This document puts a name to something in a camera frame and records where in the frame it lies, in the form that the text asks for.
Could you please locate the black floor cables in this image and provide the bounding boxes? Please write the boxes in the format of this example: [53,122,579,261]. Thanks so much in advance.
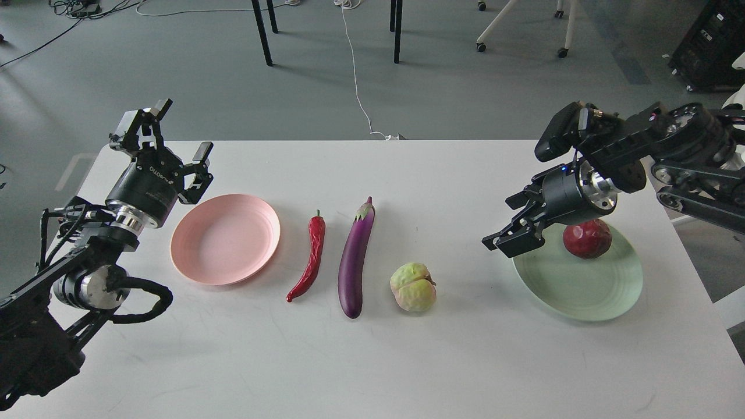
[0,0,146,69]

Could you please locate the black table legs left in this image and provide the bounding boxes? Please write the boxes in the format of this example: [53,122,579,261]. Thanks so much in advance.
[250,0,279,67]

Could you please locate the black equipment case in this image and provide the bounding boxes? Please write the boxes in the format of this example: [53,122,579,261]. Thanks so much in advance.
[668,1,744,93]

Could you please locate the white rolling chair base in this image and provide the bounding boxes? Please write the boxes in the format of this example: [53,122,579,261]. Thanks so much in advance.
[476,1,579,59]

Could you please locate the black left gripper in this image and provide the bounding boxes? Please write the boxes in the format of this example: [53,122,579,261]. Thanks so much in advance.
[105,98,214,228]

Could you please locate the green plate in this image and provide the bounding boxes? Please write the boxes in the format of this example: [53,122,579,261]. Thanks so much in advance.
[512,225,644,322]

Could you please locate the pink plate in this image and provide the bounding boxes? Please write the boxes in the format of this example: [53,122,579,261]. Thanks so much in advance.
[170,194,281,286]

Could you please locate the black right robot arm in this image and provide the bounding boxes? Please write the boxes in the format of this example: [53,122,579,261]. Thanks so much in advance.
[482,102,744,258]

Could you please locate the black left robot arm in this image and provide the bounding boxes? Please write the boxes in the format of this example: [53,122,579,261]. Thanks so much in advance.
[1,99,214,411]

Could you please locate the red chili pepper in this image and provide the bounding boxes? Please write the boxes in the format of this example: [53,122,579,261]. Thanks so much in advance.
[285,209,327,303]

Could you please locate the purple eggplant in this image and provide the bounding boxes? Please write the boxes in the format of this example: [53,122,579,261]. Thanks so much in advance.
[338,196,375,319]

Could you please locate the dark red pomegranate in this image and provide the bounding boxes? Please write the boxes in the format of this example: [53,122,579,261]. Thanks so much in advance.
[562,218,613,260]

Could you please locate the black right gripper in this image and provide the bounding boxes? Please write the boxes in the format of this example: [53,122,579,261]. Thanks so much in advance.
[482,162,618,258]

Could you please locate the yellow green lumpy fruit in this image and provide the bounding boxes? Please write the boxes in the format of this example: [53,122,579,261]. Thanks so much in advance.
[389,262,437,313]

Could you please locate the black table legs right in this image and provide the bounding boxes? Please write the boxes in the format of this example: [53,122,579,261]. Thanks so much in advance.
[389,0,403,64]

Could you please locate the white floor cable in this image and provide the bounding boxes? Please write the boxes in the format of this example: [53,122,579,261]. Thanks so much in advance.
[334,0,400,141]

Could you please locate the black table legs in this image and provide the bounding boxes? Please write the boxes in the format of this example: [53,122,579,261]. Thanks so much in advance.
[250,0,279,67]
[389,0,403,64]

